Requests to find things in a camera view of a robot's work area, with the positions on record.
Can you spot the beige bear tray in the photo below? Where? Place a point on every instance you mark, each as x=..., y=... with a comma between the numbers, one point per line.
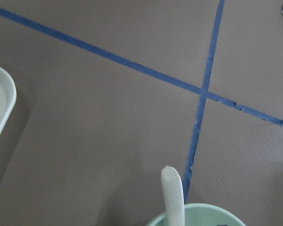
x=8, y=96

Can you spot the beige plastic spoon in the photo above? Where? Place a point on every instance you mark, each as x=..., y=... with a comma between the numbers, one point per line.
x=173, y=196

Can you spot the light green bowl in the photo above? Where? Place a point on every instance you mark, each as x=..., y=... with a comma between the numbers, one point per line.
x=195, y=214

